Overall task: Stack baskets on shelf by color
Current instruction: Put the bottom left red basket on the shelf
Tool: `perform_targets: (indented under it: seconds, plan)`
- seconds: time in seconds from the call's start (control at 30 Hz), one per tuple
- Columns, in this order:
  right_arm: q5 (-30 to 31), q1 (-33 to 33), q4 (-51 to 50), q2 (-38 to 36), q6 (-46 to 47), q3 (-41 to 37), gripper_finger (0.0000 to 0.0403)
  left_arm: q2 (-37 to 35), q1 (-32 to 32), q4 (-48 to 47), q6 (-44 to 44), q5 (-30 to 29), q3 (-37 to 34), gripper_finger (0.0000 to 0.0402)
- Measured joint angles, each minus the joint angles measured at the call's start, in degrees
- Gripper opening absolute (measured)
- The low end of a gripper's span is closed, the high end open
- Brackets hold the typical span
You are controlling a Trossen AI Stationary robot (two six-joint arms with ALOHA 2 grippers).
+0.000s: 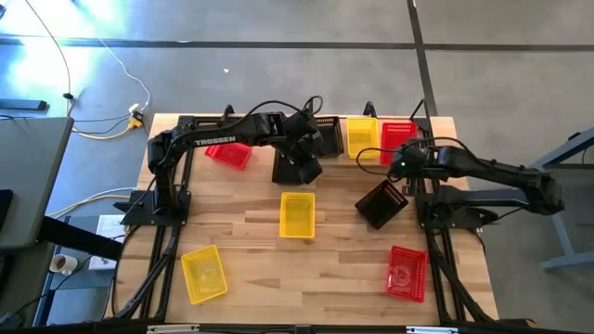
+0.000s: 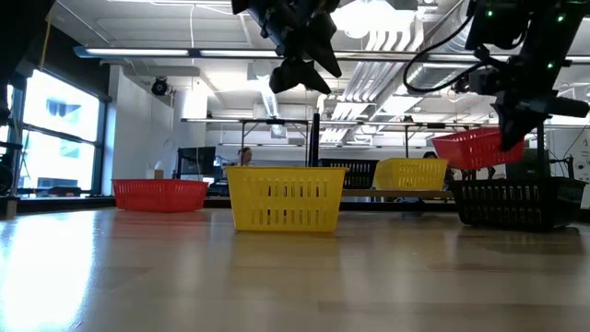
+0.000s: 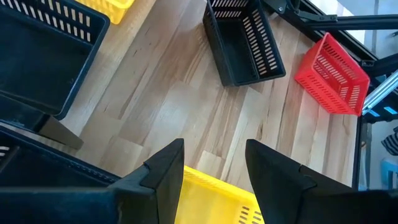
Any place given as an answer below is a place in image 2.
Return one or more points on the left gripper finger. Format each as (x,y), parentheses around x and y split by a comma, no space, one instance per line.
(297,74)
(327,46)

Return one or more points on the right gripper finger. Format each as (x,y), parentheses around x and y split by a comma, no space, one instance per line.
(516,131)

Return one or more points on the red plastic basket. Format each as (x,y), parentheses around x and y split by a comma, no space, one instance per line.
(159,196)
(470,150)

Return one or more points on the black plastic basket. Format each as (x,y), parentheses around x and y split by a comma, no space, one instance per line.
(516,203)
(348,174)

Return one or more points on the yellow plastic basket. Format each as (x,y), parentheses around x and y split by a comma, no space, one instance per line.
(286,198)
(410,174)

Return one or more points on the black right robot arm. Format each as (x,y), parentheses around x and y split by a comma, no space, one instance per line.
(544,32)

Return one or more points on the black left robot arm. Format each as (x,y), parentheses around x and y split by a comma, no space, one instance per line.
(18,37)

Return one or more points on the white ceiling pipes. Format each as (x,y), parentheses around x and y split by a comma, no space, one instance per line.
(369,87)

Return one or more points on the black equipment stand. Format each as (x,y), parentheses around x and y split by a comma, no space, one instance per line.
(569,166)

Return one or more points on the person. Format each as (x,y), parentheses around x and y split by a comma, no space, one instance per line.
(245,157)
(429,154)

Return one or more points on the black computer monitor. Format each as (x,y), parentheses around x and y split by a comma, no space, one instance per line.
(196,160)

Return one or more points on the black ceiling spotlight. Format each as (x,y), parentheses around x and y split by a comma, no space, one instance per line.
(159,86)

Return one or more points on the long overhead light bar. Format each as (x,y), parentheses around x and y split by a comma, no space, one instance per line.
(138,52)

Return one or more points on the small cardboard box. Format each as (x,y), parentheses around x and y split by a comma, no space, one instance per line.
(156,174)

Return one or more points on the large bright window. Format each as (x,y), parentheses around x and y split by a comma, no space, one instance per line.
(60,152)

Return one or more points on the black frame wooden shelf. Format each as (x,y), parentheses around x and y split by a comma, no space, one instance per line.
(315,138)

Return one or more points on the black background table frame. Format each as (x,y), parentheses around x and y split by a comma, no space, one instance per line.
(243,138)

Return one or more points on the black aluminium table frame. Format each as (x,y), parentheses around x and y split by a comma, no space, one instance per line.
(69,203)

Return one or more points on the black rig post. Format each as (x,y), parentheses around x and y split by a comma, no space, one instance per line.
(8,207)

